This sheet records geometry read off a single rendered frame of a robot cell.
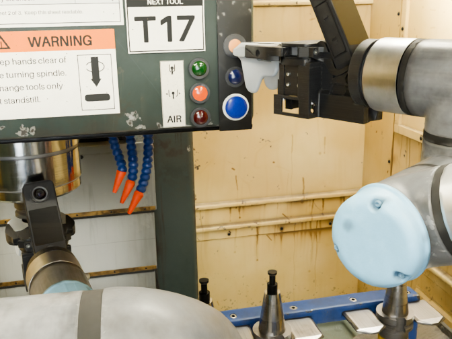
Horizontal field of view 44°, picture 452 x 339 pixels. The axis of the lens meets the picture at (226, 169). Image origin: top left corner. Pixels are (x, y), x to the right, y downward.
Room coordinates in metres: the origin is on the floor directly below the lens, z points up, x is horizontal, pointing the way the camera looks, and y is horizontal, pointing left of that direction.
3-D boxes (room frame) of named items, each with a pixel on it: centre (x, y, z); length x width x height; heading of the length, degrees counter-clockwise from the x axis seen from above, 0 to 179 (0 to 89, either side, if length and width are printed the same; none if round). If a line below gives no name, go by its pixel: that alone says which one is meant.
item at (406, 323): (0.86, -0.28, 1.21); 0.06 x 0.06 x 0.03
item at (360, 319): (0.85, -0.23, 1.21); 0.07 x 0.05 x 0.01; 13
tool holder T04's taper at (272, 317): (0.81, -0.07, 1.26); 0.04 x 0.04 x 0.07
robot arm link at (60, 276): (0.62, 0.20, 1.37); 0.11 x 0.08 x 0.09; 24
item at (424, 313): (0.87, -0.34, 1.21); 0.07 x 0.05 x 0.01; 13
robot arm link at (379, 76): (0.58, -0.18, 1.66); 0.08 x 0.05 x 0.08; 133
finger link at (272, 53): (0.66, -0.06, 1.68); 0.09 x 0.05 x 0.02; 43
